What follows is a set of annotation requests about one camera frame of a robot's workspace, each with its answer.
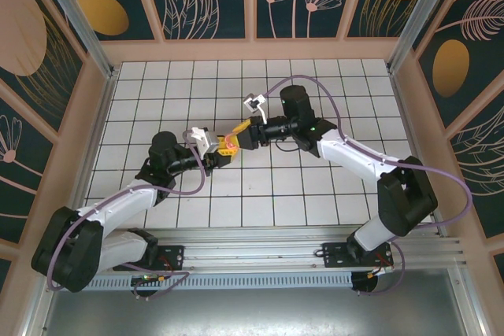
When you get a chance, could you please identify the grey metal sheet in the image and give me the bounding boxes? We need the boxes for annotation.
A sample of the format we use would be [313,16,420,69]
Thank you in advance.
[39,288,469,336]

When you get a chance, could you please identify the aluminium side rail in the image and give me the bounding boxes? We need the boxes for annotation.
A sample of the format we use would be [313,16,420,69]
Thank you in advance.
[74,68,119,234]
[387,68,442,231]

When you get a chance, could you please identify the aluminium mounting rail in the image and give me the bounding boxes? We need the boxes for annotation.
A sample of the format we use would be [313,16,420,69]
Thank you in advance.
[37,227,465,274]

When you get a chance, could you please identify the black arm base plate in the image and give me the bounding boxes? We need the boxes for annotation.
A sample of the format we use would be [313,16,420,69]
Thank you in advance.
[113,245,186,272]
[322,242,395,270]

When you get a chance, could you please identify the orange power connector wires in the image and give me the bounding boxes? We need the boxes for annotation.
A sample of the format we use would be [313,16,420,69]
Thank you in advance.
[369,259,395,277]
[155,257,176,286]

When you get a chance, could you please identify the grey slotted cable duct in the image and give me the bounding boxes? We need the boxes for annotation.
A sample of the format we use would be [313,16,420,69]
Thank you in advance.
[53,271,354,290]

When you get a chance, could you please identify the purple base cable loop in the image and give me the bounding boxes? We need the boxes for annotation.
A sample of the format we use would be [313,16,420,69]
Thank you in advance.
[132,259,189,301]
[354,241,406,297]

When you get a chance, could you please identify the aluminium corner post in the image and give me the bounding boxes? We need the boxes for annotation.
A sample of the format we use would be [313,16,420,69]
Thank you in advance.
[386,0,461,74]
[31,0,119,79]

